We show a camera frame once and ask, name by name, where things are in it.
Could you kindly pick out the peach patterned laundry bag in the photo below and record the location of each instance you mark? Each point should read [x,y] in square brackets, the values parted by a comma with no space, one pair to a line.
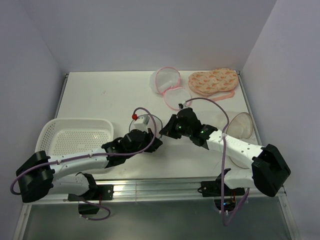
[219,84]

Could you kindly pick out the grey trimmed mesh laundry bag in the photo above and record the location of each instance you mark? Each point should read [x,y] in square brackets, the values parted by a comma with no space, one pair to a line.
[155,127]

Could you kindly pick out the clear mesh laundry bag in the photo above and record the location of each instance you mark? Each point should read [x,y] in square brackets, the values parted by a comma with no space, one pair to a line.
[240,127]

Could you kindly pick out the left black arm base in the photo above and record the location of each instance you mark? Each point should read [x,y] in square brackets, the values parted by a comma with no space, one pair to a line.
[90,203]

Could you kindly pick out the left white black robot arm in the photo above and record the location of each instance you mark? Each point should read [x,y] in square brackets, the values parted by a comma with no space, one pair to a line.
[42,174]

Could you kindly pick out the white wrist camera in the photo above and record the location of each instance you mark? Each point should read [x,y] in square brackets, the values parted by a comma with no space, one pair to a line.
[139,122]
[182,106]

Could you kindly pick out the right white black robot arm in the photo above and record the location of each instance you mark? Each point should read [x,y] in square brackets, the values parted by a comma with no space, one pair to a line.
[265,168]

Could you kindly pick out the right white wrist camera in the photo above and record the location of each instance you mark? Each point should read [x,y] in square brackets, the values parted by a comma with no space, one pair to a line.
[182,106]

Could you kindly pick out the pink trimmed mesh laundry bag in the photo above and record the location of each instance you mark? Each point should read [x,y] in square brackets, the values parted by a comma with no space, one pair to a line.
[167,82]

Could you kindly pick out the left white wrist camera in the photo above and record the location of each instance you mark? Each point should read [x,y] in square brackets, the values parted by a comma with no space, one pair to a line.
[139,122]

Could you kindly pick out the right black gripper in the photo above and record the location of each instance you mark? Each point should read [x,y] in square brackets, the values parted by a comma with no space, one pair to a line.
[168,129]

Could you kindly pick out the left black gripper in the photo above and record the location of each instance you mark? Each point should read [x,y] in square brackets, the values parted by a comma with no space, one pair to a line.
[157,143]

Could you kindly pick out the white plastic basket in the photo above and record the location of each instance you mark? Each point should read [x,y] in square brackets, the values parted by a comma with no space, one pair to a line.
[69,136]

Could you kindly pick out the aluminium mounting rail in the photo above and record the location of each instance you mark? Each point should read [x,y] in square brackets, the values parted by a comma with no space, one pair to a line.
[147,190]

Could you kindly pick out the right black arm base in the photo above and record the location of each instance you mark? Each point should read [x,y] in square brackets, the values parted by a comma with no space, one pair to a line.
[213,188]

